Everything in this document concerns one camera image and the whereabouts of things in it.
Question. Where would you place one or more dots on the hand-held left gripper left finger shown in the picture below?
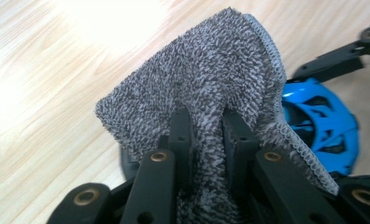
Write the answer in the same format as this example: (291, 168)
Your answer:
(181, 149)

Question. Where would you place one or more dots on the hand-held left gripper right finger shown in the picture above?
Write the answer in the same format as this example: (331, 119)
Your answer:
(240, 149)

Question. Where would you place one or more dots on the blue toy car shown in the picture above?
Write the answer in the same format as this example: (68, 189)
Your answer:
(335, 124)

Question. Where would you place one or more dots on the grey cloth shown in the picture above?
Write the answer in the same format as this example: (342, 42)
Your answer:
(211, 71)

